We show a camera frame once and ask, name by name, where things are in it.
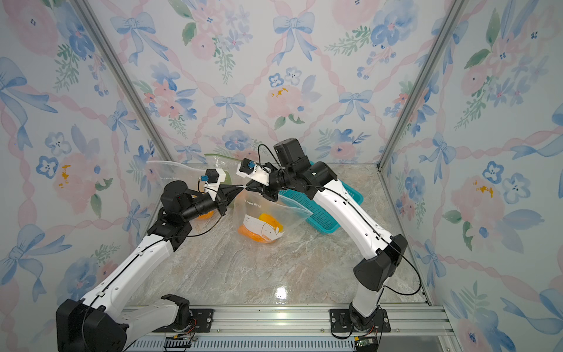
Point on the orange mango basket back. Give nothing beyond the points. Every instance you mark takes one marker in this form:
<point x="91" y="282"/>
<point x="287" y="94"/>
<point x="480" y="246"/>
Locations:
<point x="244" y="231"/>

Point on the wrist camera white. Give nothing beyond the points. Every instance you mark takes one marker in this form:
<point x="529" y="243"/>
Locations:
<point x="210" y="181"/>
<point x="253" y="171"/>

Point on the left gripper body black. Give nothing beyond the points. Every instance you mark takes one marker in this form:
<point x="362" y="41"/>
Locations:
<point x="221" y="202"/>

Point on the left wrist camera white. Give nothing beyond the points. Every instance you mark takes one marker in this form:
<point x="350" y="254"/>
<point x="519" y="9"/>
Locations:
<point x="210" y="181"/>

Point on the teal plastic basket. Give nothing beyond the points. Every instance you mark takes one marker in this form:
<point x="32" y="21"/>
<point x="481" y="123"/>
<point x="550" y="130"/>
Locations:
<point x="319" y="184"/>

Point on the aluminium frame rail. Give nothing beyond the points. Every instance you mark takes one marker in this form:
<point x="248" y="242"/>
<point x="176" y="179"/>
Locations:
<point x="302" y="328"/>

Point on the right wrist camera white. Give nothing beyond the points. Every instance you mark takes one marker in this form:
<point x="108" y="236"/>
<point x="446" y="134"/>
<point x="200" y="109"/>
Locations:
<point x="253" y="171"/>

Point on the clear zip-top bag green print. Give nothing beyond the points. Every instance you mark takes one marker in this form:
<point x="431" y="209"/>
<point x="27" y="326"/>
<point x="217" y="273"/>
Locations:
<point x="229" y="165"/>

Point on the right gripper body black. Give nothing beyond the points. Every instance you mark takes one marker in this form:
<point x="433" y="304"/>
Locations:
<point x="272" y="190"/>

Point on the clear plastic bag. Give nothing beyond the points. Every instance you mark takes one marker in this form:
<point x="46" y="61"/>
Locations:
<point x="248" y="206"/>
<point x="180" y="197"/>

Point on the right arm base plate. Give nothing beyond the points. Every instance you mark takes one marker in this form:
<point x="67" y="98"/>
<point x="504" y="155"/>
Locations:
<point x="348" y="320"/>

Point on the orange mango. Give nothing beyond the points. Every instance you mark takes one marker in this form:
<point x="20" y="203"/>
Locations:
<point x="206" y="216"/>

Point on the yellow mango basket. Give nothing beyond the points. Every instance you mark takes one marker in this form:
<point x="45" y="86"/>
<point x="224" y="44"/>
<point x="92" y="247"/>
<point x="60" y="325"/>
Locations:
<point x="269" y="219"/>

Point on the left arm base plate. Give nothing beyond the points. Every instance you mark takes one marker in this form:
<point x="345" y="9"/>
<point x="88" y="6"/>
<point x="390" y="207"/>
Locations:
<point x="197" y="320"/>

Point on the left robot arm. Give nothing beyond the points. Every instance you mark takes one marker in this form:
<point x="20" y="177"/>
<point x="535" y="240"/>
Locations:
<point x="97" y="322"/>

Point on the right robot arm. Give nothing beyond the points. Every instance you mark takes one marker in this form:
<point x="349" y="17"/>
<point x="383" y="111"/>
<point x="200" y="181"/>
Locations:
<point x="381" y="250"/>

